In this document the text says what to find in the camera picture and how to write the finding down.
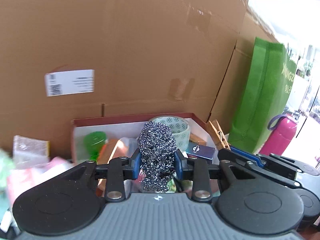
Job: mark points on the wooden clothespin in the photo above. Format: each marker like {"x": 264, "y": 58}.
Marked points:
{"x": 216, "y": 133}

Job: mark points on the navy playing card box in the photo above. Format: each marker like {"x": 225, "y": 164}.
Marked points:
{"x": 200, "y": 151}

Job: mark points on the green tote bag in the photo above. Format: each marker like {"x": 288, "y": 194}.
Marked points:
{"x": 266, "y": 92}

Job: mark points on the small gold box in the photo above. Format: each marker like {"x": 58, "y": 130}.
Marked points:
{"x": 112, "y": 149}

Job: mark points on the steel wool scrubber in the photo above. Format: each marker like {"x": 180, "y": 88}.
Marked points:
{"x": 157, "y": 146}

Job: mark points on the large cardboard box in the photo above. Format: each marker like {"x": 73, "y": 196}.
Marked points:
{"x": 148, "y": 56}

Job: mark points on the white shipping label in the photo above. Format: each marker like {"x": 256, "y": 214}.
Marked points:
{"x": 69, "y": 82}

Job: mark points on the pink sponge in bag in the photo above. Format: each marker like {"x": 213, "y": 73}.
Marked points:
{"x": 22, "y": 180}

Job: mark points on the clear snack packet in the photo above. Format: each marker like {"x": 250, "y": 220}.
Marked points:
{"x": 28, "y": 150}

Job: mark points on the patterned clear tape roll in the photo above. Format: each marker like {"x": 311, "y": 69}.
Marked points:
{"x": 179, "y": 127}

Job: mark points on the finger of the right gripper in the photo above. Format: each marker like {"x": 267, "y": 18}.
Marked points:
{"x": 257, "y": 167}
{"x": 249, "y": 156}

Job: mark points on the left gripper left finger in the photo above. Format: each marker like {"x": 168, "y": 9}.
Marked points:
{"x": 88, "y": 174}

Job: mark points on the dark red storage box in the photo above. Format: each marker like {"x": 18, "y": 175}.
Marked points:
{"x": 128, "y": 126}

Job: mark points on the pink water bottle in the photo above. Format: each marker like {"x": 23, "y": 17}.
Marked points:
{"x": 283, "y": 128}

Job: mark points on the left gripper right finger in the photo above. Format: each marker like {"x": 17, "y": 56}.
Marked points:
{"x": 198, "y": 171}

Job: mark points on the brown small box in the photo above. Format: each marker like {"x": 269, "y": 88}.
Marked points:
{"x": 197, "y": 140}

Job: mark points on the green plastic cup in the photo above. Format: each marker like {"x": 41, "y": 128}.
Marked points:
{"x": 93, "y": 143}

